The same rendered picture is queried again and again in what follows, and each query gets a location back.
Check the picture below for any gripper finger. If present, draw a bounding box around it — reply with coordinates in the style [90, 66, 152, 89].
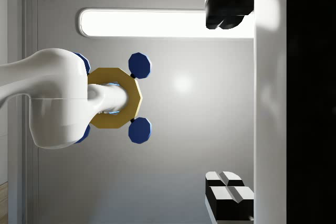
[204, 170, 255, 224]
[204, 0, 255, 30]

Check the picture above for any drone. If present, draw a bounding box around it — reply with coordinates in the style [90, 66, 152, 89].
[72, 51, 153, 145]

